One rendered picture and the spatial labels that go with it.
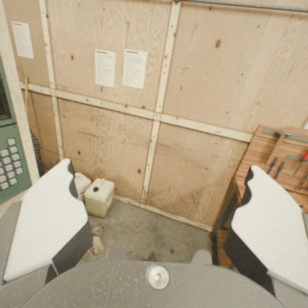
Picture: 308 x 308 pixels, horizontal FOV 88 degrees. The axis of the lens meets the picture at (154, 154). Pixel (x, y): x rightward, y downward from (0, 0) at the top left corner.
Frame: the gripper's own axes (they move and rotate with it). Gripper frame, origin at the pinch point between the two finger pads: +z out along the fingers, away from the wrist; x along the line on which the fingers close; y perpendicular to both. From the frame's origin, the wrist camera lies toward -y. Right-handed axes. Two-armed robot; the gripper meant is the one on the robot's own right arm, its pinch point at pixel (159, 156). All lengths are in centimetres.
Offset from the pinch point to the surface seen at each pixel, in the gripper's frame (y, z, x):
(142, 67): -9, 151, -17
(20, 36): -35, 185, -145
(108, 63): -12, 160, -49
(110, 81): 3, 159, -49
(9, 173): 34, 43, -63
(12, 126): 15, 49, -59
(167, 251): 161, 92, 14
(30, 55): -19, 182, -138
